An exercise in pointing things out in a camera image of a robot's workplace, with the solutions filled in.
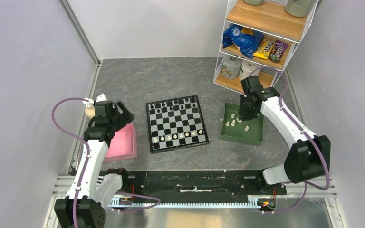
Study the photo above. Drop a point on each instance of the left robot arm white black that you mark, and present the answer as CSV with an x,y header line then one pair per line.
x,y
85,203

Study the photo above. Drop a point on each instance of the green plastic tray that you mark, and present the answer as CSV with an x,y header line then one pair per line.
x,y
247,132

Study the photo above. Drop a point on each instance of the pink plastic tray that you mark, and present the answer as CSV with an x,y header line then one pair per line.
x,y
123,146

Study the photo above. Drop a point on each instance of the white paper roll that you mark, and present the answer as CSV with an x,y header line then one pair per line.
x,y
248,69

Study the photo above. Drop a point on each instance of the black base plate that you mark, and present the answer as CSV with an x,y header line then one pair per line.
x,y
196,186

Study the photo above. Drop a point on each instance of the grey green bottle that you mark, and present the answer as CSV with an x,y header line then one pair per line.
x,y
299,8

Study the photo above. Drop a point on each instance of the black white chessboard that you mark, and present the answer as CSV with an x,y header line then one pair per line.
x,y
175,117

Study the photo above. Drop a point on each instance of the brown candy bag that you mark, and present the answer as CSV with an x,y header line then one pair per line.
x,y
278,50

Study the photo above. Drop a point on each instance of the blue snack bag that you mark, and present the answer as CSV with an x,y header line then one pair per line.
x,y
244,39

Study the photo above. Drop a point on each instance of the grey cable duct strip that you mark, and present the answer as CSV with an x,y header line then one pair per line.
x,y
250,202

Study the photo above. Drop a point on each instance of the white wire wooden shelf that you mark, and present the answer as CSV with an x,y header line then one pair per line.
x,y
270,18

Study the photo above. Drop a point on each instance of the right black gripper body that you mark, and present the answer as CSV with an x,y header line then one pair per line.
x,y
244,111

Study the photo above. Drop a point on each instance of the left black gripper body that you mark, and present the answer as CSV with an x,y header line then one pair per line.
x,y
113,120

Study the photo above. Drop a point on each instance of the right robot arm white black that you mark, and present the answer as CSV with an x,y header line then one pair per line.
x,y
309,154

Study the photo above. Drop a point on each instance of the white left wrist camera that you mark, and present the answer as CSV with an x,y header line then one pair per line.
x,y
90,102

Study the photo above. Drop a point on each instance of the yellow candy bag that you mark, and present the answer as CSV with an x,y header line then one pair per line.
x,y
264,49

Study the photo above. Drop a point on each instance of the white jug with label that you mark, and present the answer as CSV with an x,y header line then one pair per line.
x,y
231,67

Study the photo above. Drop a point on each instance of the aluminium corner rail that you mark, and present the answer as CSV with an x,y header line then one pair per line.
x,y
79,31

